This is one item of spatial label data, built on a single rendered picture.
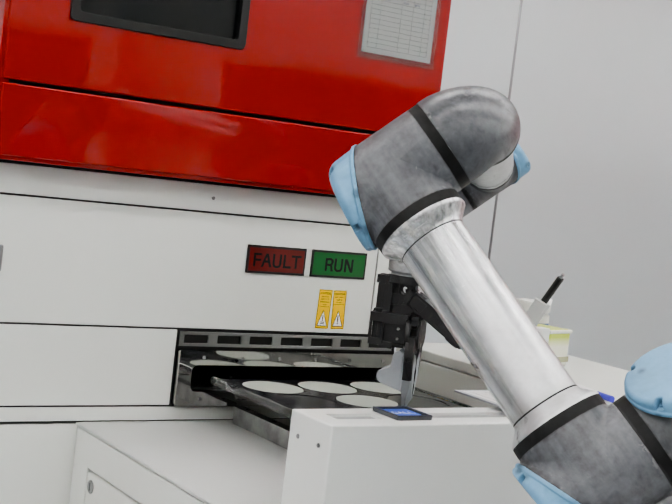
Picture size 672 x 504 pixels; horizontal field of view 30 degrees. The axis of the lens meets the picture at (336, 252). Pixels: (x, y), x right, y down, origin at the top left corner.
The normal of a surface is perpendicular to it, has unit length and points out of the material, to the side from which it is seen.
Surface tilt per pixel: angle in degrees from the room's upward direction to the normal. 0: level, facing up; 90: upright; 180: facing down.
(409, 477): 90
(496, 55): 90
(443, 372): 90
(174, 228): 90
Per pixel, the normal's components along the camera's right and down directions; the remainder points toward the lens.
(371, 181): -0.22, -0.07
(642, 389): -0.43, -0.80
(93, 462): -0.83, -0.07
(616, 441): -0.37, -0.49
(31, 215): 0.55, 0.11
